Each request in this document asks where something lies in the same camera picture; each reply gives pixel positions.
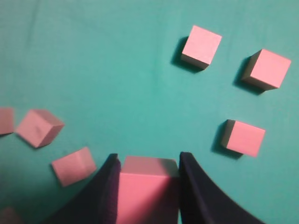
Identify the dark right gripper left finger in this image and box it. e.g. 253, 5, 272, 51
42, 154, 121, 224

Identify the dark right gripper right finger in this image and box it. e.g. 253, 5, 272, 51
179, 152, 263, 224

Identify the pink cube five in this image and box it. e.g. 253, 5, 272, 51
51, 147, 97, 187

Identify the pink cube seven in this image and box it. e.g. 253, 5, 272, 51
116, 156, 179, 224

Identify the pink cube six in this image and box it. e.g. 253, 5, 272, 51
221, 119, 266, 157

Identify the pink cube four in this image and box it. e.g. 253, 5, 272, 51
0, 207, 25, 224

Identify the pink cube one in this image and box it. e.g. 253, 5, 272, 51
15, 109, 64, 148

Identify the pink cube two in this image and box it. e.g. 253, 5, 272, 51
0, 107, 14, 135

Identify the pink cube eight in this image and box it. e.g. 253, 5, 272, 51
181, 25, 222, 70

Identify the green cloth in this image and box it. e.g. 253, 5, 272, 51
0, 0, 299, 224

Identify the pink cube nine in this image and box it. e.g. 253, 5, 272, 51
241, 49, 292, 91

